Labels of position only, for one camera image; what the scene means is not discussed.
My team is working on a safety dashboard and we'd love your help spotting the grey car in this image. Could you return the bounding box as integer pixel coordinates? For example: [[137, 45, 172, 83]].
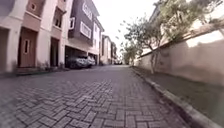
[[65, 55, 89, 70]]

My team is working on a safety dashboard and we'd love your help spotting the beige building with brown doors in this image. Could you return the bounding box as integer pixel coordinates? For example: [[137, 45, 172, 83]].
[[0, 0, 73, 74]]

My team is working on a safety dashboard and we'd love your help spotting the grey concrete pavement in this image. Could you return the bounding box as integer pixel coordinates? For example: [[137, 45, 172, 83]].
[[0, 66, 68, 79]]

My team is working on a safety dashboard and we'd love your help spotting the large leafy tree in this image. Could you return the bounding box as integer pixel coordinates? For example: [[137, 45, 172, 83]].
[[156, 0, 224, 41]]

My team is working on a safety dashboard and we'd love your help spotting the row of buildings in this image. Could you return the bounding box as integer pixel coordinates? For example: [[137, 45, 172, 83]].
[[99, 33, 119, 66]]

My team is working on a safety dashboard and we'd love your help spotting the dark purple building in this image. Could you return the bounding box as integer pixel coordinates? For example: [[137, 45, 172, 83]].
[[64, 0, 103, 69]]

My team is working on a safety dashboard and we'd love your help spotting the concrete kerb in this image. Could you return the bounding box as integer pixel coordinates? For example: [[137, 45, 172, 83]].
[[129, 65, 224, 128]]

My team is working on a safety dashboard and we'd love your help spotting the dark ground strip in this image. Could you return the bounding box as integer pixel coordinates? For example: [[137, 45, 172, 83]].
[[133, 66, 224, 126]]

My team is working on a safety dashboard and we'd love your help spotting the brick paved road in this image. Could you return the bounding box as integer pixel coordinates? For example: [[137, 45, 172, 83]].
[[0, 64, 191, 128]]

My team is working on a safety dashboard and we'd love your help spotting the pale car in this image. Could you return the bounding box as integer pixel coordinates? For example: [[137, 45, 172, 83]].
[[84, 55, 98, 68]]

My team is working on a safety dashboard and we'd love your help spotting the long pale boundary wall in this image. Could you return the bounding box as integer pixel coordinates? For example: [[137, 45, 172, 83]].
[[134, 28, 224, 88]]

